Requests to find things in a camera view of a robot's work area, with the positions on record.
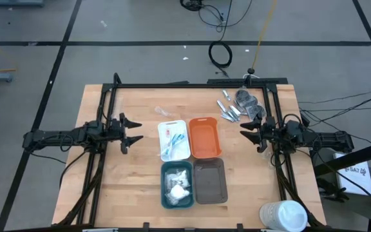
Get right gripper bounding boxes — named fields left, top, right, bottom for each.
left=239, top=116, right=278, bottom=154

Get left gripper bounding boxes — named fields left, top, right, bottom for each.
left=107, top=112, right=144, bottom=155

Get black round item clear bag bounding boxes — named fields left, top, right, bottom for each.
left=242, top=96, right=259, bottom=112
left=235, top=89, right=252, bottom=104
left=245, top=104, right=267, bottom=122

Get green white toothbrush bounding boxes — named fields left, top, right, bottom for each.
left=160, top=137, right=186, bottom=158

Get blue white toothbrush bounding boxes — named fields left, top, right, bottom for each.
left=169, top=133, right=178, bottom=153
left=171, top=133, right=187, bottom=146

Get clear bag white cotton puffs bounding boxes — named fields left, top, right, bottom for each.
left=168, top=185, right=191, bottom=202

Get white plastic bin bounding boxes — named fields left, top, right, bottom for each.
left=157, top=119, right=192, bottom=162

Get clear empty plastic wrapper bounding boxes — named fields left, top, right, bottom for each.
left=154, top=106, right=173, bottom=118

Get orange plastic bin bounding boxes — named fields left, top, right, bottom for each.
left=188, top=117, right=223, bottom=160

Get teal plastic bin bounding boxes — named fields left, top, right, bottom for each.
left=160, top=160, right=195, bottom=209

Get clear bag with handwritten label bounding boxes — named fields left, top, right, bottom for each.
left=164, top=168, right=191, bottom=189

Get smoky transparent plastic bin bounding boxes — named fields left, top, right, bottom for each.
left=193, top=157, right=229, bottom=205

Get white plastic canister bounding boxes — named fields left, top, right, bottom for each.
left=258, top=199, right=309, bottom=232

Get black diagonal bar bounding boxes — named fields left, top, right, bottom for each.
left=313, top=137, right=371, bottom=177

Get white printed paper sheet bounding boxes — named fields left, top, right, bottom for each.
left=332, top=152, right=371, bottom=197

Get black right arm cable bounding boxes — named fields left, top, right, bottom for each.
left=281, top=113, right=303, bottom=130

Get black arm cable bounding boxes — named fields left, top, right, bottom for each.
left=24, top=133, right=88, bottom=188
left=281, top=113, right=303, bottom=130

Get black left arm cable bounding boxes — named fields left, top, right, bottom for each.
left=24, top=133, right=88, bottom=188

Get black aluminium table frame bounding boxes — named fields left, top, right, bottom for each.
left=52, top=72, right=328, bottom=232

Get black coiled floor cable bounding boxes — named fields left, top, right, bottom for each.
left=207, top=41, right=234, bottom=70

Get yellow hanging cable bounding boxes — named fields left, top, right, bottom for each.
left=251, top=0, right=278, bottom=70

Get black floor cable bundle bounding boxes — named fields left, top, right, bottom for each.
left=297, top=87, right=371, bottom=146

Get black loose floor cable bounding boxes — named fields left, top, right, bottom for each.
left=179, top=0, right=254, bottom=34

